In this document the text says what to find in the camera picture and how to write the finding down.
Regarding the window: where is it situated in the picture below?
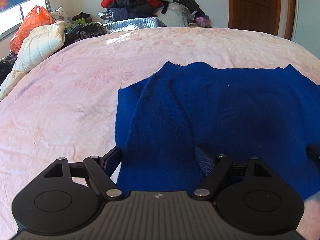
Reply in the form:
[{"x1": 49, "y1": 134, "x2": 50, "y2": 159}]
[{"x1": 0, "y1": 0, "x2": 52, "y2": 41}]

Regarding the green and black box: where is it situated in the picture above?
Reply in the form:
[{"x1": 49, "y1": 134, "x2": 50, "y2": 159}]
[{"x1": 72, "y1": 12, "x2": 92, "y2": 27}]

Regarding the blue beaded sweater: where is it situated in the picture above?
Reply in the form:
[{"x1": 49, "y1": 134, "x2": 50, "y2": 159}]
[{"x1": 114, "y1": 61, "x2": 320, "y2": 202}]

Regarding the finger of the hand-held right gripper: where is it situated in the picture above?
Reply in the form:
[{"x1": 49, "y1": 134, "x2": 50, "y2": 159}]
[{"x1": 306, "y1": 144, "x2": 320, "y2": 165}]

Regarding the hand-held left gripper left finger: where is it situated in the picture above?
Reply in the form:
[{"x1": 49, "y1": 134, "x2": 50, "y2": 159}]
[{"x1": 43, "y1": 146, "x2": 123, "y2": 201}]

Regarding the pile of clothes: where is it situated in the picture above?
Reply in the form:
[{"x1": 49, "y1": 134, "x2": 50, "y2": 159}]
[{"x1": 101, "y1": 0, "x2": 177, "y2": 22}]

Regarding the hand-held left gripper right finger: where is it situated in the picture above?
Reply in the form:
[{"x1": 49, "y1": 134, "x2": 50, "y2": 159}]
[{"x1": 194, "y1": 146, "x2": 273, "y2": 201}]

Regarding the pale sliding wardrobe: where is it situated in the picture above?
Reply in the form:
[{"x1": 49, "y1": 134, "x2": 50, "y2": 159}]
[{"x1": 291, "y1": 0, "x2": 320, "y2": 55}]

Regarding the purple bag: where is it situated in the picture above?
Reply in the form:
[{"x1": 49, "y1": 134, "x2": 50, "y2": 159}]
[{"x1": 195, "y1": 15, "x2": 211, "y2": 28}]

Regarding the light blue quilt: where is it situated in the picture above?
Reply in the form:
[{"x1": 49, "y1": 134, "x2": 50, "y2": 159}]
[{"x1": 98, "y1": 12, "x2": 167, "y2": 33}]

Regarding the dark patterned cloth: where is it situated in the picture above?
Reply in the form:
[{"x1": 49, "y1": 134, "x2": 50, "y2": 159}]
[{"x1": 0, "y1": 54, "x2": 18, "y2": 86}]

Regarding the clear plastic bag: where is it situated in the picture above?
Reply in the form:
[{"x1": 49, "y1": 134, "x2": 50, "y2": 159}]
[{"x1": 156, "y1": 2, "x2": 192, "y2": 28}]

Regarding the brown wooden door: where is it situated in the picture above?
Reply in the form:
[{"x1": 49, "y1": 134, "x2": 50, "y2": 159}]
[{"x1": 228, "y1": 0, "x2": 297, "y2": 40}]

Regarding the black bag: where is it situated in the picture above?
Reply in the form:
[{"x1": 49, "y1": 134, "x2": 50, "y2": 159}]
[{"x1": 178, "y1": 0, "x2": 206, "y2": 18}]

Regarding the dark furry cloth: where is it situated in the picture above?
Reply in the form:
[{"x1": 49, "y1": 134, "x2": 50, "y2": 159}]
[{"x1": 64, "y1": 22, "x2": 111, "y2": 41}]

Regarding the orange plastic bag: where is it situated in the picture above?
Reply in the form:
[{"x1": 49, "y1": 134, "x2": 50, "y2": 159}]
[{"x1": 9, "y1": 5, "x2": 55, "y2": 55}]

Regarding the grey floral pillow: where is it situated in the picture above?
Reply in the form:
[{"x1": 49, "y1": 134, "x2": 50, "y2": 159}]
[{"x1": 49, "y1": 6, "x2": 73, "y2": 27}]

